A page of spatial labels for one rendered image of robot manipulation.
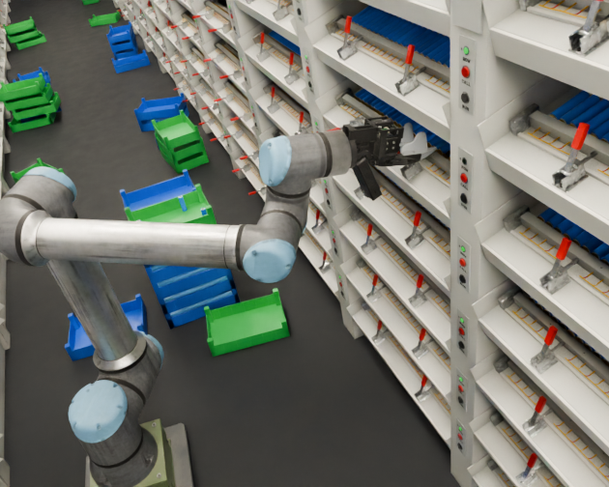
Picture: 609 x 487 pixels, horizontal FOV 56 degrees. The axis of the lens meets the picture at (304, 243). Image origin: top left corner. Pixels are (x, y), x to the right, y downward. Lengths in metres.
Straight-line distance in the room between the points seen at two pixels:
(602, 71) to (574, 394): 0.57
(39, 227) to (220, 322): 1.23
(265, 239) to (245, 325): 1.27
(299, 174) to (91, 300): 0.68
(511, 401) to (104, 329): 1.00
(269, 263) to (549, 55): 0.57
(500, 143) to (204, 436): 1.40
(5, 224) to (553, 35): 1.03
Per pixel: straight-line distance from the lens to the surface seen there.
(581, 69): 0.80
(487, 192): 1.05
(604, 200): 0.87
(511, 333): 1.20
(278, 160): 1.09
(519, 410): 1.33
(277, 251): 1.05
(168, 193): 2.63
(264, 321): 2.30
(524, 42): 0.87
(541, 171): 0.93
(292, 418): 1.98
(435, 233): 1.41
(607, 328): 0.97
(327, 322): 2.25
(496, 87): 0.96
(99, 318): 1.58
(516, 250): 1.08
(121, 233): 1.17
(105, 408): 1.63
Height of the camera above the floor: 1.58
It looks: 37 degrees down
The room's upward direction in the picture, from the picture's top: 11 degrees counter-clockwise
